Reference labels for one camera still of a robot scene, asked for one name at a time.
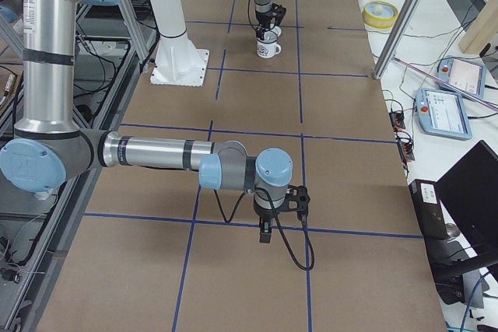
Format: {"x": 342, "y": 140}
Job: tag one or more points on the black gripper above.
{"x": 265, "y": 19}

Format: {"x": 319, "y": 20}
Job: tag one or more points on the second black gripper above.
{"x": 264, "y": 214}

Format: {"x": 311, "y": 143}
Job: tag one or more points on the clear glass funnel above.
{"x": 268, "y": 36}

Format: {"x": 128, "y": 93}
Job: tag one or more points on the white enamel mug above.
{"x": 268, "y": 50}

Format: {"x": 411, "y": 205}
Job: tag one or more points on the yellow rimmed bowl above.
{"x": 376, "y": 23}

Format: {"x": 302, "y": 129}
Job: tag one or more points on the upper orange terminal block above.
{"x": 397, "y": 118}

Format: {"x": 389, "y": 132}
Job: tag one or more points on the orange terminal block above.
{"x": 397, "y": 118}
{"x": 405, "y": 148}

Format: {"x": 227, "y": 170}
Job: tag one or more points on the lower orange terminal block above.
{"x": 405, "y": 148}

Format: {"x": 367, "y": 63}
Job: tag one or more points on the black desktop computer box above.
{"x": 429, "y": 212}

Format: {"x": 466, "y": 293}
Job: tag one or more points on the near teach pendant tablet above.
{"x": 442, "y": 113}

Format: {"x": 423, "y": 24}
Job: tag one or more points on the teach pendant tablet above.
{"x": 463, "y": 74}
{"x": 442, "y": 113}

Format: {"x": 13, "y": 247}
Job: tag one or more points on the black computer monitor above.
{"x": 468, "y": 191}

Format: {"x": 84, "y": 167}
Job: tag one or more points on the far teach pendant tablet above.
{"x": 463, "y": 74}

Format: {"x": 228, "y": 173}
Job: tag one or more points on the wooden board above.
{"x": 482, "y": 30}

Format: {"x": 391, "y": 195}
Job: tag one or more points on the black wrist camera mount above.
{"x": 278, "y": 13}
{"x": 297, "y": 200}

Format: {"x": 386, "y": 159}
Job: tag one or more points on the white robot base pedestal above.
{"x": 178, "y": 62}

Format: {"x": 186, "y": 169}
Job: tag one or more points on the aluminium frame rail structure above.
{"x": 81, "y": 62}

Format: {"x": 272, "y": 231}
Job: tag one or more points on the aluminium frame post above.
{"x": 398, "y": 30}

